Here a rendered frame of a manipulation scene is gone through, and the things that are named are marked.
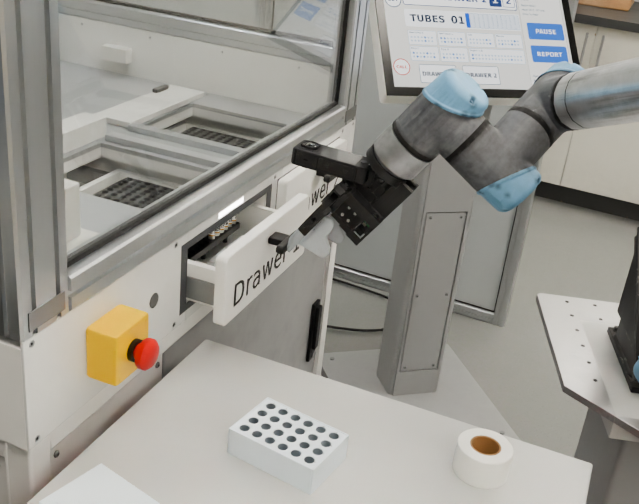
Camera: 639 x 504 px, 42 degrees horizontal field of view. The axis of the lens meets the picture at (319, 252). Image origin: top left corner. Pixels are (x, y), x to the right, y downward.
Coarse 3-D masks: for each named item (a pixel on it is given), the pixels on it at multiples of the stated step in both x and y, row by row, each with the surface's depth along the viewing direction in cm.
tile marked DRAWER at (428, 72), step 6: (420, 66) 193; (426, 66) 193; (432, 66) 194; (438, 66) 194; (444, 66) 195; (450, 66) 195; (420, 72) 192; (426, 72) 193; (432, 72) 193; (438, 72) 194; (420, 78) 192; (426, 78) 192; (432, 78) 193
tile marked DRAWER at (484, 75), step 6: (462, 66) 196; (468, 66) 196; (474, 66) 197; (480, 66) 197; (486, 66) 198; (492, 66) 198; (468, 72) 196; (474, 72) 196; (480, 72) 197; (486, 72) 197; (492, 72) 198; (498, 72) 198; (474, 78) 196; (480, 78) 197; (486, 78) 197; (492, 78) 197; (498, 78) 198; (480, 84) 196; (486, 84) 197; (492, 84) 197; (498, 84) 198
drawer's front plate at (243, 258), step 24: (288, 216) 133; (240, 240) 121; (264, 240) 126; (216, 264) 116; (240, 264) 120; (264, 264) 129; (288, 264) 139; (216, 288) 118; (240, 288) 122; (264, 288) 131; (216, 312) 120
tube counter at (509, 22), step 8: (456, 16) 199; (464, 16) 199; (472, 16) 200; (480, 16) 201; (488, 16) 201; (496, 16) 202; (504, 16) 203; (512, 16) 203; (456, 24) 198; (464, 24) 199; (472, 24) 200; (480, 24) 200; (488, 24) 201; (496, 24) 201; (504, 24) 202; (512, 24) 203
